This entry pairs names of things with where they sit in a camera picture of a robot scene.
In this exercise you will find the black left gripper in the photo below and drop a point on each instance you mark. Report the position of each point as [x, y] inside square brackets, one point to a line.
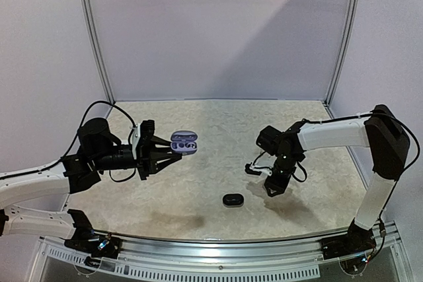
[147, 154]

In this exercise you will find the purple chrome clip earbud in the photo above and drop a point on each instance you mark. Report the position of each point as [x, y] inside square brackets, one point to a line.
[191, 146]

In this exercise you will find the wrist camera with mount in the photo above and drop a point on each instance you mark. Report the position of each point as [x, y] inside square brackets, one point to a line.
[253, 169]
[140, 135]

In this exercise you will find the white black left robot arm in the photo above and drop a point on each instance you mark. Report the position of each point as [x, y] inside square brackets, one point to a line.
[99, 151]

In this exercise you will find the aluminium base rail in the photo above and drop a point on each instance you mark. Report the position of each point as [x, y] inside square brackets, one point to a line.
[299, 258]

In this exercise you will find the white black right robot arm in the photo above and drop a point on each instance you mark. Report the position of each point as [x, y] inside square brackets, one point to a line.
[393, 149]

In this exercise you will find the black earbud charging case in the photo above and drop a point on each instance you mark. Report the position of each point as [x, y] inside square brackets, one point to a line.
[233, 200]

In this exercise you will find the purple earbud charging case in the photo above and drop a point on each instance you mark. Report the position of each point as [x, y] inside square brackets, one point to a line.
[178, 140]

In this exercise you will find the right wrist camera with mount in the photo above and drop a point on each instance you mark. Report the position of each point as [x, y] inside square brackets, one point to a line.
[253, 169]

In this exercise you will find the right aluminium frame post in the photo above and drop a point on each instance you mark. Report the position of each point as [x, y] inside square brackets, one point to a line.
[345, 39]

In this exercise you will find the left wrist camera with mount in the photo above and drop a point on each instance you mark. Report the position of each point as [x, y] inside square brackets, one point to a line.
[140, 135]

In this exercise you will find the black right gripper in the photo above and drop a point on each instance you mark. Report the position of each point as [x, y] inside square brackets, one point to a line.
[275, 179]

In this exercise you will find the left aluminium frame post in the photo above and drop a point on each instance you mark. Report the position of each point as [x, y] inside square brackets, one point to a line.
[96, 49]

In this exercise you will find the aluminium frame post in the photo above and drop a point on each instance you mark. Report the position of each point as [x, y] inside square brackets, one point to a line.
[96, 49]
[345, 39]

